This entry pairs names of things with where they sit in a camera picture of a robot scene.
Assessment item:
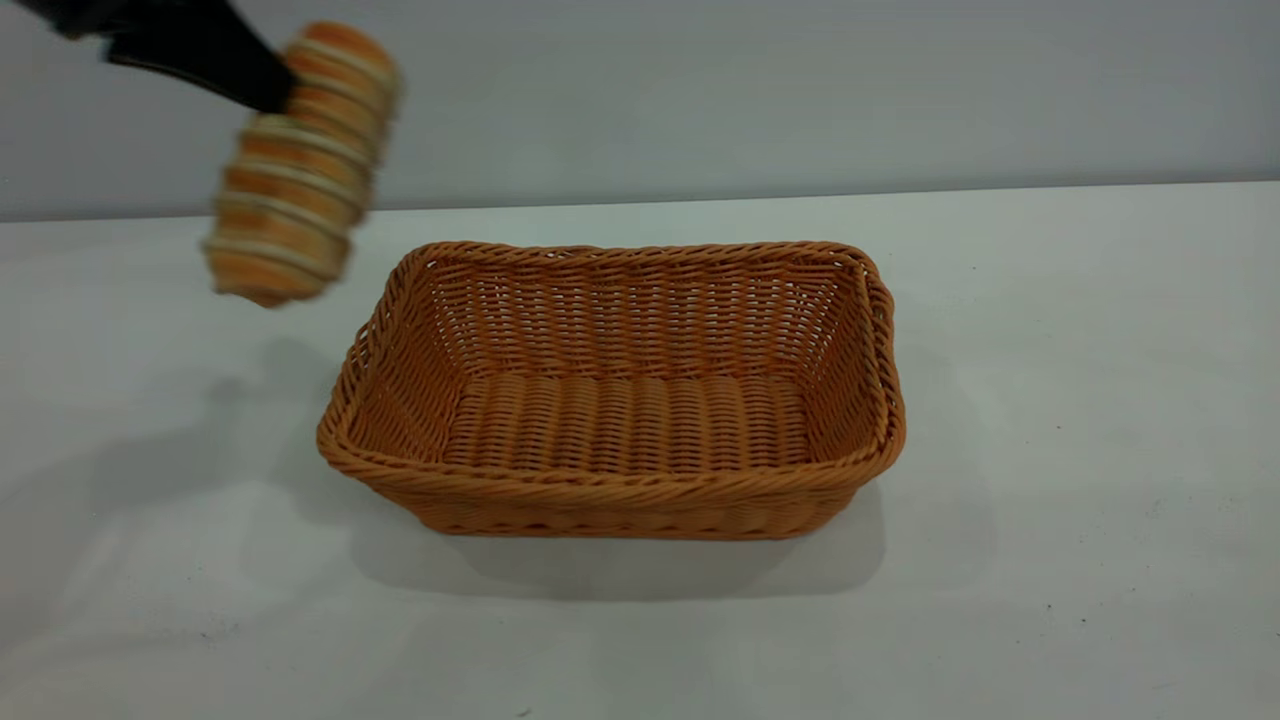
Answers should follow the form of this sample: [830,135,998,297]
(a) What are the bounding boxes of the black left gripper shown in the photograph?
[14,0,298,114]

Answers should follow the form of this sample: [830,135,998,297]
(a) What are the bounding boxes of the ridged striped bread roll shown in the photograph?
[203,20,403,308]

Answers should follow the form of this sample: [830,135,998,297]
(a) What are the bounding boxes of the orange woven wicker basket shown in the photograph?
[317,240,907,542]

